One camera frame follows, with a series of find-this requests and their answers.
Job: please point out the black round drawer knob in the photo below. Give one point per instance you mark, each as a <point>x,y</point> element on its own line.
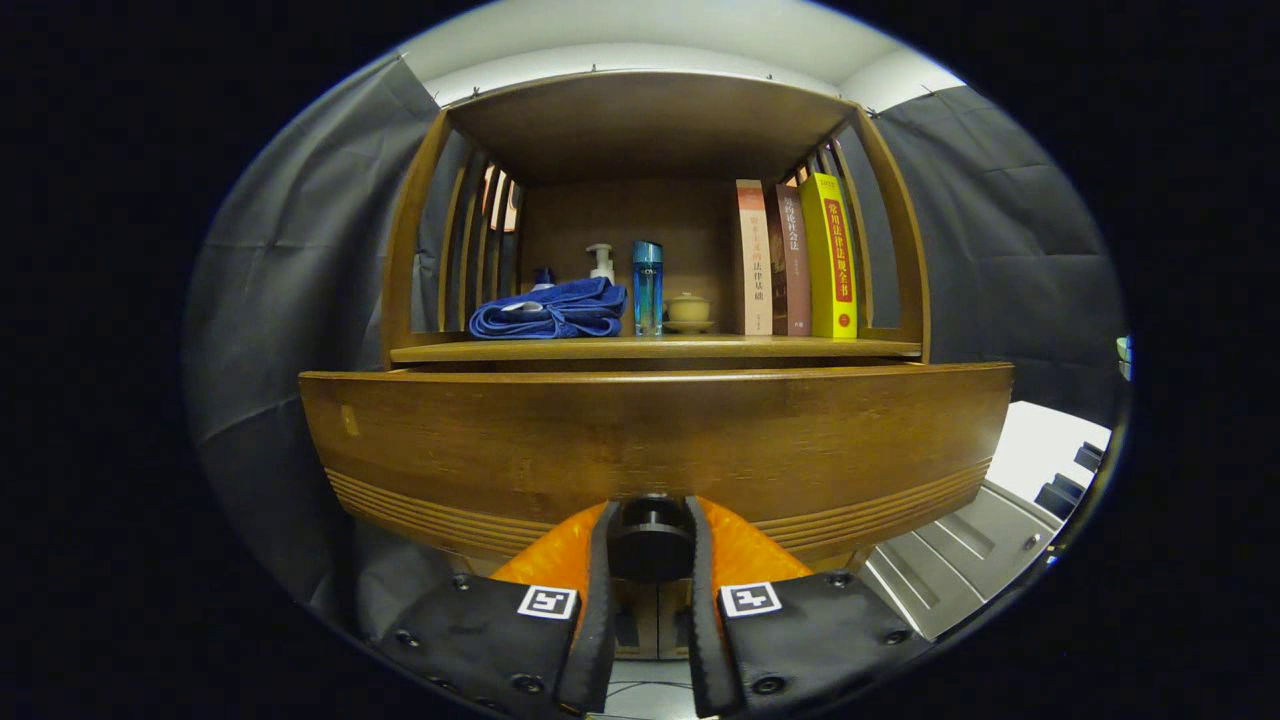
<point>650,545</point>

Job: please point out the wooden countertop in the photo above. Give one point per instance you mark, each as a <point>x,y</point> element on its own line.
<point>700,349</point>

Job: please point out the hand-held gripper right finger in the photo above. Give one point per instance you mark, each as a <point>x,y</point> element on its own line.
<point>703,650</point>

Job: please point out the yellow book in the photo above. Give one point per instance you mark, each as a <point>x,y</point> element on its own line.
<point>830,260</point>

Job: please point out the white pump bottle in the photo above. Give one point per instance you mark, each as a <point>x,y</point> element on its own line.
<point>603,268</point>

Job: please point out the beige orange-topped book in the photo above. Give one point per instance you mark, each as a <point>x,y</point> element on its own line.
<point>753,260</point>

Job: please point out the brown wooden cabinet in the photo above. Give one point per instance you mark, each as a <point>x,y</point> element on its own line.
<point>650,120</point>

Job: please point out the folded blue towel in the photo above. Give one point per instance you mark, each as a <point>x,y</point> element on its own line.
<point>560,305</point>

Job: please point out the beige lidded teacup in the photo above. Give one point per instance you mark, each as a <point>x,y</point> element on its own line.
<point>689,310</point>

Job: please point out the white panelled furniture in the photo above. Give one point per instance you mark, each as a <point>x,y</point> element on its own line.
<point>1040,445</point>

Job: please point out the clear blue bottle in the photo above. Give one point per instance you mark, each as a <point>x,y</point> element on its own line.
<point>647,290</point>

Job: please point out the small white blue-capped bottle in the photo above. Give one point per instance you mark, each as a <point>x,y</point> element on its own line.
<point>543,278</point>

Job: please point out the wooden cabinet door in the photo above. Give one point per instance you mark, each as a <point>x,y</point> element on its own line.
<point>668,598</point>
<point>645,598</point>

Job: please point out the brown book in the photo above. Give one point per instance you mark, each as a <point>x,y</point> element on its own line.
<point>795,260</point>

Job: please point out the white and green object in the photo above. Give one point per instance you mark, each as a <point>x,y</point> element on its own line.
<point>1124,350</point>

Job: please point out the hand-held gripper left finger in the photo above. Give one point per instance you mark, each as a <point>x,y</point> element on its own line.
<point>598,650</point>

